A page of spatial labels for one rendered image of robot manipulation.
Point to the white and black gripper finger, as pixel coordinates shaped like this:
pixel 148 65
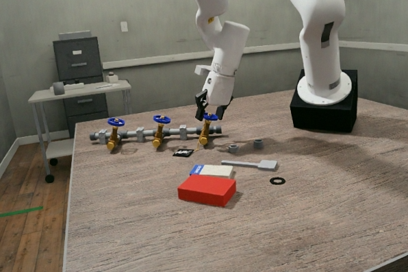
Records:
pixel 199 103
pixel 221 110

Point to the black tag with gold chain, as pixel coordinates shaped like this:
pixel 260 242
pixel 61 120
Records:
pixel 186 152

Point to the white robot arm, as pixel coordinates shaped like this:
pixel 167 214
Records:
pixel 323 84

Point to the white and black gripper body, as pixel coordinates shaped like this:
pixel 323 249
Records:
pixel 219 89

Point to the red block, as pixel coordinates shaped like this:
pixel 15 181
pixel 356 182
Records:
pixel 205 189

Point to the grey and white pipe manifold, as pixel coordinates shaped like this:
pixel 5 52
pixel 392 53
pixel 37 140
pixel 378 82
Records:
pixel 158 134

